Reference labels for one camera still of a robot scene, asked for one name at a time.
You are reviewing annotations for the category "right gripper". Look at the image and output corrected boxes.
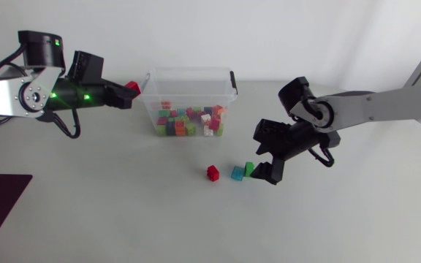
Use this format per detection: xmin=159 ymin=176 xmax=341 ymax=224
xmin=250 ymin=122 xmax=322 ymax=186

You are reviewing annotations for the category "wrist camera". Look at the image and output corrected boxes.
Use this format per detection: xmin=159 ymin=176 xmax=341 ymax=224
xmin=67 ymin=50 xmax=105 ymax=85
xmin=252 ymin=118 xmax=292 ymax=148

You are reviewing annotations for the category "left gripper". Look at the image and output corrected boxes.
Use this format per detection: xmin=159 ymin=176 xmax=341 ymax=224
xmin=102 ymin=79 xmax=140 ymax=110

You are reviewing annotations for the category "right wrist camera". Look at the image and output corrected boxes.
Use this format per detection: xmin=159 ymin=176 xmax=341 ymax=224
xmin=252 ymin=118 xmax=292 ymax=148

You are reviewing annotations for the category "red toy brick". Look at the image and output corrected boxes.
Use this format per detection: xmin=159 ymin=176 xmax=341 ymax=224
xmin=125 ymin=80 xmax=142 ymax=96
xmin=206 ymin=164 xmax=221 ymax=183

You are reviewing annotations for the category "clear plastic container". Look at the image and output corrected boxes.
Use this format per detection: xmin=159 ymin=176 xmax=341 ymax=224
xmin=139 ymin=66 xmax=239 ymax=138

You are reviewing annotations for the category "pile of toy bricks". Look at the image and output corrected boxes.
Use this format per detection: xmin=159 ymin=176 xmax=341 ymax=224
xmin=156 ymin=100 xmax=227 ymax=138

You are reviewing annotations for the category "blue toy brick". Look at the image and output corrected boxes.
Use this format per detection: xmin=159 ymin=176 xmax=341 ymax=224
xmin=230 ymin=165 xmax=246 ymax=182

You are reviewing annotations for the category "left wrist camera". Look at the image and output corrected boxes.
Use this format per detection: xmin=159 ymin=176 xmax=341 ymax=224
xmin=67 ymin=50 xmax=105 ymax=85

